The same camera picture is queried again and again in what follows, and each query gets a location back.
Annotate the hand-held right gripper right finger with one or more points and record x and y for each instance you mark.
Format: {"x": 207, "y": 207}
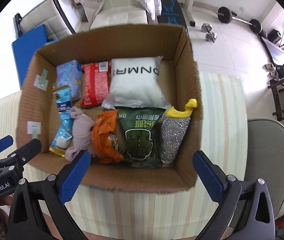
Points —
{"x": 208, "y": 175}

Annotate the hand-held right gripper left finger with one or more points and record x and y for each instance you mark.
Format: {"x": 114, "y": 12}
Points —
{"x": 75, "y": 175}

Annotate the grey cloth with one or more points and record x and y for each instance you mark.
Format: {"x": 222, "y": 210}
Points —
{"x": 82, "y": 132}

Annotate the orange snack packet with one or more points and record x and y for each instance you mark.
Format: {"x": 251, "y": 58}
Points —
{"x": 104, "y": 135}

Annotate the long blue white snack packet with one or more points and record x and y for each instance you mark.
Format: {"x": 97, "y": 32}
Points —
{"x": 63, "y": 110}

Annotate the silver scrubber with yellow end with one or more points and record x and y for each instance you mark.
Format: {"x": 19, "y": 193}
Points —
{"x": 173, "y": 135}

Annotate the green wipes packet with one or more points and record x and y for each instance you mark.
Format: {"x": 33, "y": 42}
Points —
{"x": 139, "y": 135}

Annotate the light blue tissue packet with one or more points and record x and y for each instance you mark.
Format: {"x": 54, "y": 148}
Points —
{"x": 68, "y": 77}

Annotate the red snack packet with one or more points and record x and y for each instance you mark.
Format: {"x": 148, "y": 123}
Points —
{"x": 94, "y": 87}

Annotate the cardboard box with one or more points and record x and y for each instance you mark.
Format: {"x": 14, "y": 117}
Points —
{"x": 182, "y": 80}

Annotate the white soft pouch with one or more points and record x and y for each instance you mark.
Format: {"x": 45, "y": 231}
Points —
{"x": 134, "y": 87}

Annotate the person's left hand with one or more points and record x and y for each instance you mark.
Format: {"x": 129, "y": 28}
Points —
{"x": 5, "y": 201}

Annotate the grey office chair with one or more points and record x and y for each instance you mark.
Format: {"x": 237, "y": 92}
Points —
{"x": 269, "y": 167}

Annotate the blue folder on chair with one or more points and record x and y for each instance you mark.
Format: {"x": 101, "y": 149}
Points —
{"x": 29, "y": 50}

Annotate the pair of shoes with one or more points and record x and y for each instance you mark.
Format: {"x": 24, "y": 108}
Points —
{"x": 271, "y": 70}

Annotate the white quilted chair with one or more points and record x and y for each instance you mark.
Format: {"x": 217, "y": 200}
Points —
{"x": 44, "y": 17}

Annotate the chrome dumbbell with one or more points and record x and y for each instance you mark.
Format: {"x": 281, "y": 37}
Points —
{"x": 210, "y": 36}

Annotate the dark flat board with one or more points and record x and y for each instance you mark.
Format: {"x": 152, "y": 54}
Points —
{"x": 276, "y": 51}

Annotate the black box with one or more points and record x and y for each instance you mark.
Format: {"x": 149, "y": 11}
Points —
{"x": 274, "y": 36}

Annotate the short barbell with black plates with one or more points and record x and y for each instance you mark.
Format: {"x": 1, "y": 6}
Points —
{"x": 223, "y": 15}

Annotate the black blue weight bench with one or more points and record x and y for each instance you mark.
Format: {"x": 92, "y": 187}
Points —
{"x": 169, "y": 10}

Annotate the white squat rack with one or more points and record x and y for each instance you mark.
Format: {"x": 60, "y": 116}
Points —
{"x": 189, "y": 2}

